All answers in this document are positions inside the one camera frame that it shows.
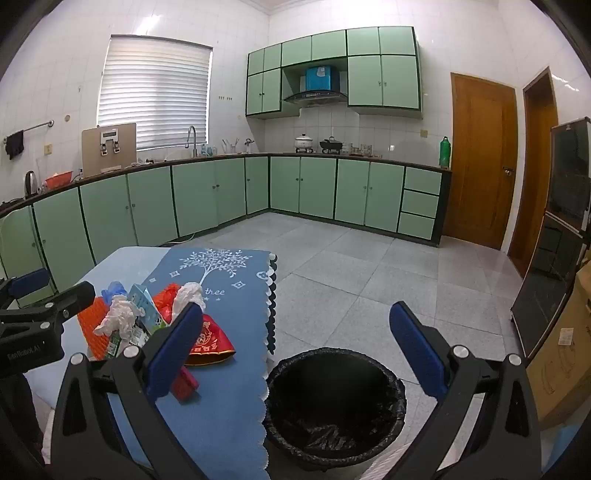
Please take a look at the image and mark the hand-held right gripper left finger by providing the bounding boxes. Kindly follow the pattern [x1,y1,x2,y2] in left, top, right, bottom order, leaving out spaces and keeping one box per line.
[48,302,206,480]

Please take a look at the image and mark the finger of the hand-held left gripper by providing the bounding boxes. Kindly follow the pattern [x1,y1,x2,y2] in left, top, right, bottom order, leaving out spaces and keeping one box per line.
[0,281,97,334]
[0,268,51,308]

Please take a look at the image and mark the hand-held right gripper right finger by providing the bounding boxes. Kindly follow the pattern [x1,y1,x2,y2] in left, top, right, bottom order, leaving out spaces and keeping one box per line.
[389,301,542,480]

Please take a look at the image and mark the red gold fabric pouch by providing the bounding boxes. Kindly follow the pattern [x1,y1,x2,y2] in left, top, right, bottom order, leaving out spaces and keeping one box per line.
[185,314,236,368]

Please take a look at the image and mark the waste bin with black liner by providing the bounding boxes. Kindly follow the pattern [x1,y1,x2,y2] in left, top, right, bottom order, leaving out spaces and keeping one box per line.
[264,347,408,472]

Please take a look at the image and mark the maroon scouring pad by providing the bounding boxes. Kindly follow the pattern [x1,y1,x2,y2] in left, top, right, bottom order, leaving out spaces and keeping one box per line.
[171,367,201,400]

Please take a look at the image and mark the orange mesh scrubber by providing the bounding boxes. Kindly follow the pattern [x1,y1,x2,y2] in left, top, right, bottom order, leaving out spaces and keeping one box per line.
[76,298,116,361]

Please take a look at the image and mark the crumpled white plastic wrap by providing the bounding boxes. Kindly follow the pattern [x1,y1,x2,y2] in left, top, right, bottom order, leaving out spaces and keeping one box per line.
[94,295,145,337]

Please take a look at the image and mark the red plastic bag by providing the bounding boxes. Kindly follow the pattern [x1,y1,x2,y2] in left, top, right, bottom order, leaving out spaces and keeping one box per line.
[152,283,184,325]

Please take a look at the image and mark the blue white drink carton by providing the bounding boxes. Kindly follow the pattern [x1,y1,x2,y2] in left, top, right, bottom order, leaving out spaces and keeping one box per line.
[127,284,170,347]

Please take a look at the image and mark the green snack wrapper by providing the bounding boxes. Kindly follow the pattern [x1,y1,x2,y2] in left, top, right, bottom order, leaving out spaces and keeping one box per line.
[105,323,151,359]

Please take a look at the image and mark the crumpled white tissue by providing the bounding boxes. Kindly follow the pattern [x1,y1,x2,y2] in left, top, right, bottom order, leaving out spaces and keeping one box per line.
[172,281,206,313]

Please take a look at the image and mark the blue tree print table runner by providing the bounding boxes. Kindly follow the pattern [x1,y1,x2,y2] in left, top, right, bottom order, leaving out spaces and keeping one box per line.
[120,248,279,480]

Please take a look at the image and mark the red plastic basin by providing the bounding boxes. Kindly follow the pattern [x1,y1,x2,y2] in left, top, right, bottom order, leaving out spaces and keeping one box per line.
[45,170,75,189]

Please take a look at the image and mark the dark hanging towel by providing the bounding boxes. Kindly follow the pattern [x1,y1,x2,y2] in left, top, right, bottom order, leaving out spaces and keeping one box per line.
[4,130,25,160]

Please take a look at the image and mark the cardboard box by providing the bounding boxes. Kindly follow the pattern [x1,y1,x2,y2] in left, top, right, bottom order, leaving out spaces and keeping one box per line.
[82,123,138,176]
[525,258,591,431]

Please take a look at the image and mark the green base cabinets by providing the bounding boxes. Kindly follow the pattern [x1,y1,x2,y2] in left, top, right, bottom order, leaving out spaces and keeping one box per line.
[0,154,453,298]

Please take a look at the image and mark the black glass cabinet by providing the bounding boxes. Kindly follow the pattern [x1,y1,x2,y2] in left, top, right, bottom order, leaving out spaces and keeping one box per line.
[510,117,591,357]

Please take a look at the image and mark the open wooden door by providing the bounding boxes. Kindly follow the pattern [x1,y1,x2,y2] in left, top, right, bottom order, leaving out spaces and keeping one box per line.
[508,67,560,278]

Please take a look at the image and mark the white window blind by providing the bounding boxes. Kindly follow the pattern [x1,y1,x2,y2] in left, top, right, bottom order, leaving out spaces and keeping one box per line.
[97,36,214,151]

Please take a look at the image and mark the black range hood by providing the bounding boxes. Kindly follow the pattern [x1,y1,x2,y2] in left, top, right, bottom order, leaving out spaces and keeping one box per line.
[283,90,350,108]

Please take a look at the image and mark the wall towel rail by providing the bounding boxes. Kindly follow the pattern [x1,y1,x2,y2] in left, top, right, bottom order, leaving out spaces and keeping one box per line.
[2,119,55,140]

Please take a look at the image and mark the green wall cabinets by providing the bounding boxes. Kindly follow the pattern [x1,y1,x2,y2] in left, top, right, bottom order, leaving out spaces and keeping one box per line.
[246,26,424,122]

